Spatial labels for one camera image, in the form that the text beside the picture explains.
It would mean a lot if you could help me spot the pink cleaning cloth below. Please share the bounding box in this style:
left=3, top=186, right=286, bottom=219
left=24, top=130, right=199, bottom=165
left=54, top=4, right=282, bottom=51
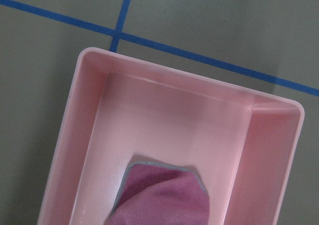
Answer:
left=104, top=161, right=210, bottom=225

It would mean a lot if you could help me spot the pink plastic bin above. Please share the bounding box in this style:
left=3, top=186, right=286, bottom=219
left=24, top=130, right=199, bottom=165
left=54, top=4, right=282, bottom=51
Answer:
left=38, top=47, right=305, bottom=225

